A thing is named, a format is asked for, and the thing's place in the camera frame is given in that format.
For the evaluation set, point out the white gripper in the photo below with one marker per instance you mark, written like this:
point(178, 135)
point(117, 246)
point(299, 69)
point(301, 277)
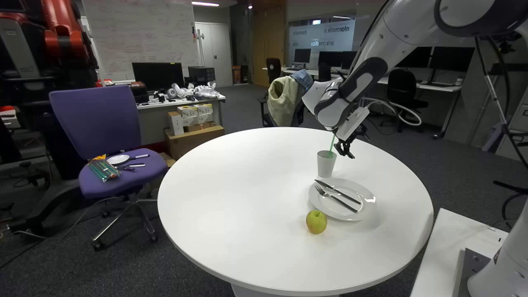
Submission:
point(332, 101)

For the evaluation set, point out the green drinking straw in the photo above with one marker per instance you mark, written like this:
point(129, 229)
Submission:
point(330, 147)

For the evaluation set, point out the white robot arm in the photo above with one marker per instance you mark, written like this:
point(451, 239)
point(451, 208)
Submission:
point(401, 26)

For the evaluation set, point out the white robot base platform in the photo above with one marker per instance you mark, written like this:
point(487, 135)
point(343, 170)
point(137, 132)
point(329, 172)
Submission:
point(466, 257)

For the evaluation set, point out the red robot arm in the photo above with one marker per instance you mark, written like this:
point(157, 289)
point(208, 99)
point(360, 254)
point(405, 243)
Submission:
point(43, 41)

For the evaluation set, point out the white paper cup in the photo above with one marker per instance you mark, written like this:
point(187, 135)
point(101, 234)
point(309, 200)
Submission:
point(325, 162)

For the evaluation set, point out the green straw bundle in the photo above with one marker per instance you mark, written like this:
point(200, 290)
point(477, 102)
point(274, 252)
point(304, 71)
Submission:
point(103, 170)

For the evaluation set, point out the silver knife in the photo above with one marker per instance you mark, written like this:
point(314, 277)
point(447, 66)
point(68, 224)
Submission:
point(330, 188)

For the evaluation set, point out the silver fork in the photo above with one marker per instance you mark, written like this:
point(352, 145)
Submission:
point(334, 198)

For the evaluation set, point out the chair with beige jacket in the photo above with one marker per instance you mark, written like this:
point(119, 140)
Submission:
point(282, 104)

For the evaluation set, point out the green apple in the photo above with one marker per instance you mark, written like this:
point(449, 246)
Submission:
point(315, 221)

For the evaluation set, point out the black office chair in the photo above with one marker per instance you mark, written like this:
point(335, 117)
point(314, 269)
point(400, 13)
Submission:
point(401, 92)

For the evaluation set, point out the white round table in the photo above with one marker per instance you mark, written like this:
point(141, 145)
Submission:
point(236, 208)

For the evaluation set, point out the long white desk back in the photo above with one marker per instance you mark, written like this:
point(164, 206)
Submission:
point(449, 91)

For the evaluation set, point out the cardboard box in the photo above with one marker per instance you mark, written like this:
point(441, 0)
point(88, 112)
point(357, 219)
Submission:
point(180, 144)

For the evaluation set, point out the white desk left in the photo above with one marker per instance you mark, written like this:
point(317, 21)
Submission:
point(154, 117)

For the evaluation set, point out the black monitor on desk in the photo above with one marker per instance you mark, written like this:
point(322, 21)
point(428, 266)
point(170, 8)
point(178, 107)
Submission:
point(157, 74)

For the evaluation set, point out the small white plate on chair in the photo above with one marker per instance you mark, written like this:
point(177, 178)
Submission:
point(117, 158)

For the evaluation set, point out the purple office chair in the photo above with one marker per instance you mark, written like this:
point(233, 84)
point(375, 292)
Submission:
point(101, 122)

